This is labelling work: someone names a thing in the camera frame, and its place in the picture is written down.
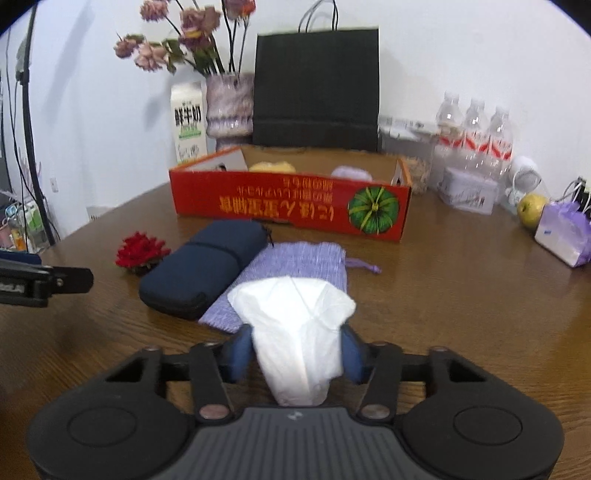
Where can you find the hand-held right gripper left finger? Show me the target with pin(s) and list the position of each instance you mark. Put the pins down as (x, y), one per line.
(240, 357)

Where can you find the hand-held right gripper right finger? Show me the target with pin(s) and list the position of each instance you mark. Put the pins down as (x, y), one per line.
(353, 357)

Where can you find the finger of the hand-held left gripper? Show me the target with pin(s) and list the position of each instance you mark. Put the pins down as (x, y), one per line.
(69, 279)
(21, 258)

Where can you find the white tissue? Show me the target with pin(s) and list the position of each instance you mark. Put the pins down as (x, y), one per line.
(295, 332)

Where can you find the red artificial flower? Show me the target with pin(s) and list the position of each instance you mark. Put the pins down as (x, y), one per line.
(138, 251)

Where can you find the navy zip case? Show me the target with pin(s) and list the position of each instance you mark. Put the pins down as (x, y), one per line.
(198, 272)

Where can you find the orange cardboard box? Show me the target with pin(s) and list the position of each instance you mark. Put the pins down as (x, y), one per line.
(295, 203)

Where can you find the lilac fluffy cloth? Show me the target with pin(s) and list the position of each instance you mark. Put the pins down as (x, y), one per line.
(351, 173)

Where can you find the cluttered storage rack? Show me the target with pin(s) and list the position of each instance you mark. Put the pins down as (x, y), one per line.
(18, 226)

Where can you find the black lamp stand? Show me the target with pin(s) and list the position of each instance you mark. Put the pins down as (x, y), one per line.
(27, 115)

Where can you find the yellow white plush toy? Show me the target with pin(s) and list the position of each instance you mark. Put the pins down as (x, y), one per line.
(272, 167)

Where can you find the white green milk carton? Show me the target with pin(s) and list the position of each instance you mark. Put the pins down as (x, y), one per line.
(189, 124)

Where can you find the clear container of seeds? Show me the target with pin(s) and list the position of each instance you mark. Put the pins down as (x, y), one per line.
(418, 170)

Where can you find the grey printed tin box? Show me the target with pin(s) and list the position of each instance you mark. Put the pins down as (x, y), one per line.
(468, 191)

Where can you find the yellow green apple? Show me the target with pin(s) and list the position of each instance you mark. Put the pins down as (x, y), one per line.
(531, 210)

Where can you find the mottled purple ceramic vase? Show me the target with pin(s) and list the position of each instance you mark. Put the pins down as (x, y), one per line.
(229, 106)

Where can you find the white flat carton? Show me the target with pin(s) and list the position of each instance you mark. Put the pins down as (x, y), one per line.
(406, 124)

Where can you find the purple tissue pack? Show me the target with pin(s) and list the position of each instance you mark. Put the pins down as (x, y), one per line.
(561, 235)

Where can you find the small white fan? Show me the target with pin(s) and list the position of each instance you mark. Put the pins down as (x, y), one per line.
(524, 173)

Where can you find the black paper bag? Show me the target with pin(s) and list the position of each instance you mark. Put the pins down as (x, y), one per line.
(318, 83)

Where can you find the dried pink rose bouquet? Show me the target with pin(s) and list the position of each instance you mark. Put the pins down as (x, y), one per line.
(199, 21)

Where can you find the white wall socket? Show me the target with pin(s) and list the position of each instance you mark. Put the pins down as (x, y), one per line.
(55, 184)

